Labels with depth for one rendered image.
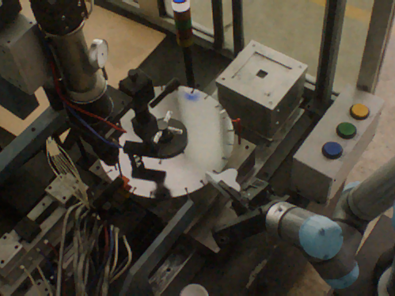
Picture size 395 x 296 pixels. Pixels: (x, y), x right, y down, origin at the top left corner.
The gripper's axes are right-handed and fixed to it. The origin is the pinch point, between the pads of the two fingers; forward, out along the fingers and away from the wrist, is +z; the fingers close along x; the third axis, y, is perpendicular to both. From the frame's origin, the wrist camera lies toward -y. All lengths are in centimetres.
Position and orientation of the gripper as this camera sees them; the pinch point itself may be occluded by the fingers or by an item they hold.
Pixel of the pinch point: (216, 199)
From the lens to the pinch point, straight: 138.6
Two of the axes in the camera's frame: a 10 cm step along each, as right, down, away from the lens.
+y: 7.6, -5.7, 3.2
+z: -4.8, -1.5, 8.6
